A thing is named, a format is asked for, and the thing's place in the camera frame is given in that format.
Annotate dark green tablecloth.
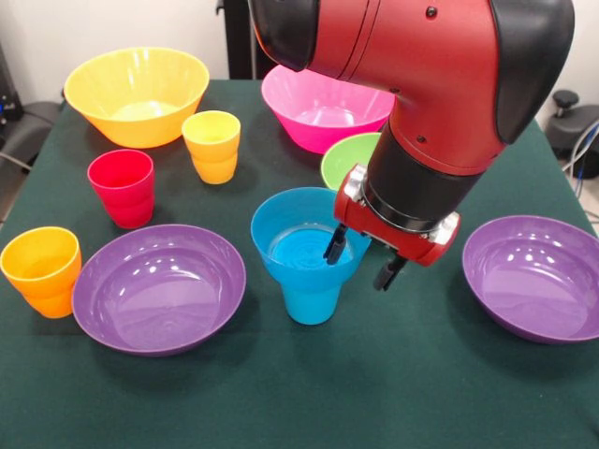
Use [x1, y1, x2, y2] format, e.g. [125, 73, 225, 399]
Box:
[0, 78, 599, 449]

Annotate shallow purple plastic bowl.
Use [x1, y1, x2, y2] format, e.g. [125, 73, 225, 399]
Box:
[71, 224, 248, 358]
[461, 214, 599, 346]

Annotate red plastic cup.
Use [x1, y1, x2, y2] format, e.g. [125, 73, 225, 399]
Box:
[86, 149, 156, 230]

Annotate light blue cable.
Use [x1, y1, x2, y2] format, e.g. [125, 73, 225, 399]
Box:
[561, 119, 599, 177]

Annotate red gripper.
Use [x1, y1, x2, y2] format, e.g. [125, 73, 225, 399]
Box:
[323, 163, 461, 293]

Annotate blue plastic cup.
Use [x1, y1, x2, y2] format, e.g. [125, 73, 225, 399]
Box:
[279, 279, 346, 326]

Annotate yellow orange plastic cup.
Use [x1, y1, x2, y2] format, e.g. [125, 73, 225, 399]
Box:
[181, 109, 242, 185]

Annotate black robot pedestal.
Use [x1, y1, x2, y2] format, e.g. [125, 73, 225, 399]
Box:
[215, 0, 277, 80]

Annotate black grey chair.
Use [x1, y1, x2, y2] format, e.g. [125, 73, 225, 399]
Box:
[0, 100, 65, 170]

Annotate small blue plastic bowl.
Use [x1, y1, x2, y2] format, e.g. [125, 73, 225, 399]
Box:
[250, 186, 374, 287]

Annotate black equipment box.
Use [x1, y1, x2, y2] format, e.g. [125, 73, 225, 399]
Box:
[0, 44, 24, 123]

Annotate large orange plastic bowl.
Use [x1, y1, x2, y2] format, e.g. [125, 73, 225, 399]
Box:
[63, 46, 211, 150]

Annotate green plastic bowl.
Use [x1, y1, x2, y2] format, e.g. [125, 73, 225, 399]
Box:
[320, 132, 383, 191]

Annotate large pink plastic bowl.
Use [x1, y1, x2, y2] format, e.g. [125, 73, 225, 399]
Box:
[260, 64, 397, 154]

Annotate black stand with knob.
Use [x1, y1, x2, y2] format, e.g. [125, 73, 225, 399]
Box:
[545, 90, 599, 160]

